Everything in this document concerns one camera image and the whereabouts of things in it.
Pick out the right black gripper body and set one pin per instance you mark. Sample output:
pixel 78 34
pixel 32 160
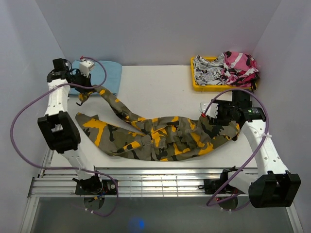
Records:
pixel 225 114

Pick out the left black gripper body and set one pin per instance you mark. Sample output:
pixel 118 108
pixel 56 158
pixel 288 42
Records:
pixel 80 79

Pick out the yellow camouflage trousers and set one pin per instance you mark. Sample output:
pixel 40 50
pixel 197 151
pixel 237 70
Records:
pixel 169 138

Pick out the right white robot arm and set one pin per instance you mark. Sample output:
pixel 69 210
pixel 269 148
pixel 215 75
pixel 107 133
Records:
pixel 263 176

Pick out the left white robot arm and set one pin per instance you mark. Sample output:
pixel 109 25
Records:
pixel 58 128

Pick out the newspaper print trousers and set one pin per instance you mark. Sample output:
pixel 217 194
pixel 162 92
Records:
pixel 208 72

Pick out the pink camouflage trousers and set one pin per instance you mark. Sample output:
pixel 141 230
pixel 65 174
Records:
pixel 239 70

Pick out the yellow plastic tray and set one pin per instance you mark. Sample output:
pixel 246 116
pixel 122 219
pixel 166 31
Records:
pixel 208 88

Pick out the folded light blue cloth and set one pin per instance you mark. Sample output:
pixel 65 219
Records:
pixel 105 74

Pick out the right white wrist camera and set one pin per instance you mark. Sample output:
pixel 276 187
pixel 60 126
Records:
pixel 208 109

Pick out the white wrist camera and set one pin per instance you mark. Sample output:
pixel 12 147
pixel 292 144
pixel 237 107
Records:
pixel 86 66
pixel 208 109

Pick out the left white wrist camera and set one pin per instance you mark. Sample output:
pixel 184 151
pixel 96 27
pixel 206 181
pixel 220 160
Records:
pixel 86 66

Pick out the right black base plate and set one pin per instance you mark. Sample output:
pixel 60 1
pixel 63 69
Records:
pixel 210 186

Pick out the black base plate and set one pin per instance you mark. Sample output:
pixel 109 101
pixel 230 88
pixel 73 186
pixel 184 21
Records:
pixel 210 186
pixel 90 187

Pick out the aluminium mounting rail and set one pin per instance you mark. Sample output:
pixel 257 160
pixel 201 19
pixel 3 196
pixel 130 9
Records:
pixel 132 183

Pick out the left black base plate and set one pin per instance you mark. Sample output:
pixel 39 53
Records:
pixel 90 187

